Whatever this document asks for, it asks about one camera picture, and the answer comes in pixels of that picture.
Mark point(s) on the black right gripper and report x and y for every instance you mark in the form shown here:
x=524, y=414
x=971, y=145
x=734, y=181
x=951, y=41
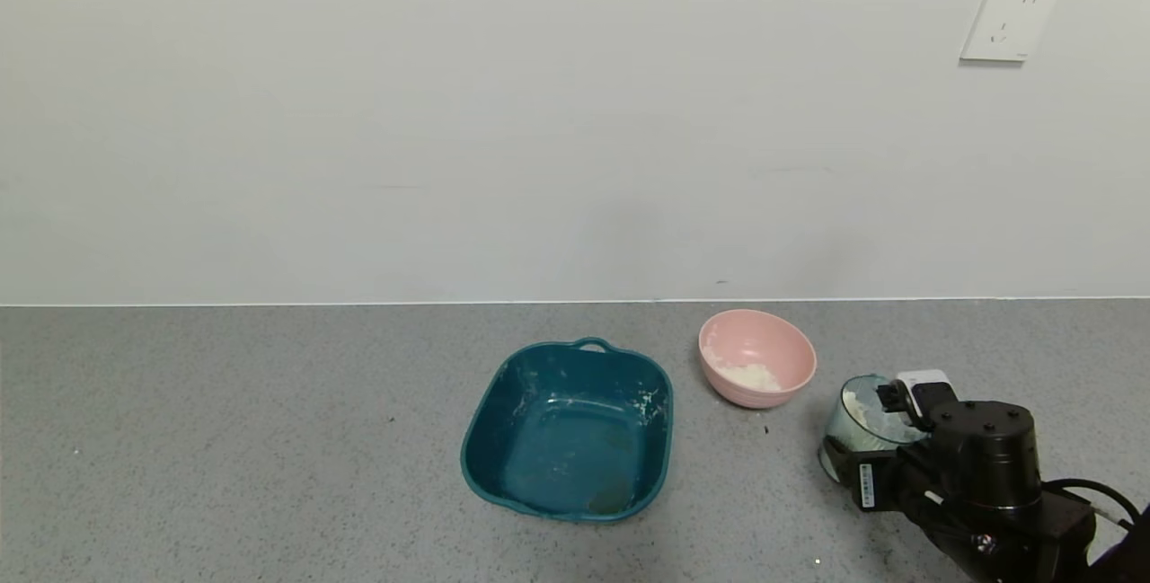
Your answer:
x=868, y=485

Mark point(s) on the ribbed transparent blue cup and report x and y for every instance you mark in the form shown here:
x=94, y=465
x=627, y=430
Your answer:
x=853, y=426

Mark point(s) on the pale yellow powder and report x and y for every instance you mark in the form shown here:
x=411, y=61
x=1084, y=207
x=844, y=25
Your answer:
x=750, y=378

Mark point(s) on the pink round bowl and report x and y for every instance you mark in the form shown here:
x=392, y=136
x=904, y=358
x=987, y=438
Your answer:
x=773, y=345

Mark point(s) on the teal square plastic tray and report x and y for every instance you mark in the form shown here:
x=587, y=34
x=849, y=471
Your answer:
x=566, y=448

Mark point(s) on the small white camera box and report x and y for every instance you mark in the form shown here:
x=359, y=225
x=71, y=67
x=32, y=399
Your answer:
x=925, y=381

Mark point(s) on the white wall socket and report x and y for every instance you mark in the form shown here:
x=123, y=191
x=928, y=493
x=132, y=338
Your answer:
x=1011, y=19

